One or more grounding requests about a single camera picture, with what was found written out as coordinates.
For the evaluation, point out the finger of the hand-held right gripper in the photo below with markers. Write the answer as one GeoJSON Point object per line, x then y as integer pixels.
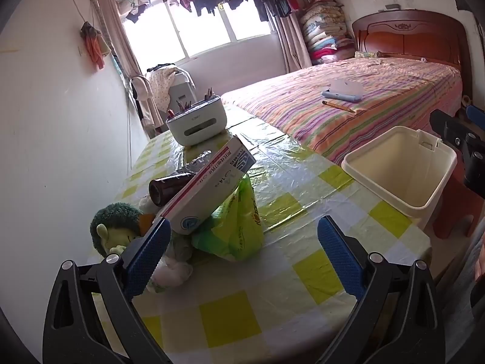
{"type": "Point", "coordinates": [476, 113]}
{"type": "Point", "coordinates": [451, 127]}

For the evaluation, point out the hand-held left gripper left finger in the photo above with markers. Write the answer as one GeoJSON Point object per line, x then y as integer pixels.
{"type": "Point", "coordinates": [147, 261]}

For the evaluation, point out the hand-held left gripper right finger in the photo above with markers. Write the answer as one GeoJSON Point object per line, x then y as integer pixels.
{"type": "Point", "coordinates": [341, 258]}

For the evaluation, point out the white tissue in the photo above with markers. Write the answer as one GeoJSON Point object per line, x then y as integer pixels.
{"type": "Point", "coordinates": [172, 271]}

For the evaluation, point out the green-haired plush toy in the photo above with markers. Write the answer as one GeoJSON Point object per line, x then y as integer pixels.
{"type": "Point", "coordinates": [113, 220]}

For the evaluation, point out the cream plastic bin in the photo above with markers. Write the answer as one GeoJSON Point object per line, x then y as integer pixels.
{"type": "Point", "coordinates": [398, 167]}

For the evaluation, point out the brown bottle blue label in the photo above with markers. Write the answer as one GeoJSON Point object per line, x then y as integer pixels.
{"type": "Point", "coordinates": [166, 189]}

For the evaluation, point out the green plastic bag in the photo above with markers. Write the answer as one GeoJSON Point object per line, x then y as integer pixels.
{"type": "Point", "coordinates": [235, 227]}

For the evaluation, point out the white medicine box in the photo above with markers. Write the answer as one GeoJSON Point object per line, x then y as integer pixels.
{"type": "Point", "coordinates": [212, 189]}

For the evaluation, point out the silver blister pack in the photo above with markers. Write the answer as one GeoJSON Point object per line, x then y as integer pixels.
{"type": "Point", "coordinates": [195, 163]}

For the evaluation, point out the red plastic stool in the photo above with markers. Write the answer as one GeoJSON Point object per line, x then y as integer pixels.
{"type": "Point", "coordinates": [454, 212]}

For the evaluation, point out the wooden bed headboard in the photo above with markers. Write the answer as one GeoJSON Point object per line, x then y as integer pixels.
{"type": "Point", "coordinates": [409, 41]}

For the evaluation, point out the grey pencil case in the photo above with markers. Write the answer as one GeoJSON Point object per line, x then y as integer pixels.
{"type": "Point", "coordinates": [343, 91]}

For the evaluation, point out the yellow pencil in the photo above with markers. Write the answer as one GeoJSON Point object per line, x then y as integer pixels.
{"type": "Point", "coordinates": [337, 105]}

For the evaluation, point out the grey item on headboard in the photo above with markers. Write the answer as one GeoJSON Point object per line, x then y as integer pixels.
{"type": "Point", "coordinates": [392, 7]}

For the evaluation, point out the white desk organizer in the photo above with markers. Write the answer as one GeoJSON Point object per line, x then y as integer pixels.
{"type": "Point", "coordinates": [197, 125]}

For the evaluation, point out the striped bed sheet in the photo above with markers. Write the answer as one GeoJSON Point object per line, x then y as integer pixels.
{"type": "Point", "coordinates": [303, 98]}

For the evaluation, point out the stack of folded quilts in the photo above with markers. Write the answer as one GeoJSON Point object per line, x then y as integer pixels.
{"type": "Point", "coordinates": [326, 30]}

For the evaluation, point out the bunch of coloured pencils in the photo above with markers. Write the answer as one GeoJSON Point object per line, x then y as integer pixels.
{"type": "Point", "coordinates": [185, 105]}

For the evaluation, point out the beige bag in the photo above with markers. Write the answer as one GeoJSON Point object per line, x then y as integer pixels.
{"type": "Point", "coordinates": [144, 98]}

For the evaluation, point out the white appliance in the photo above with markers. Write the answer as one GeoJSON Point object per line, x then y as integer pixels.
{"type": "Point", "coordinates": [183, 89]}

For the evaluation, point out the beige curtain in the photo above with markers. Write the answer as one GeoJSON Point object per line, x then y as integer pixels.
{"type": "Point", "coordinates": [291, 41]}
{"type": "Point", "coordinates": [117, 34]}

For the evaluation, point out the orange cloth on hook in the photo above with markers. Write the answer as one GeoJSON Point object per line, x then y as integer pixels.
{"type": "Point", "coordinates": [94, 45]}

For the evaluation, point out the window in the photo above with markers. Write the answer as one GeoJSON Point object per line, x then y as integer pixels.
{"type": "Point", "coordinates": [204, 30]}

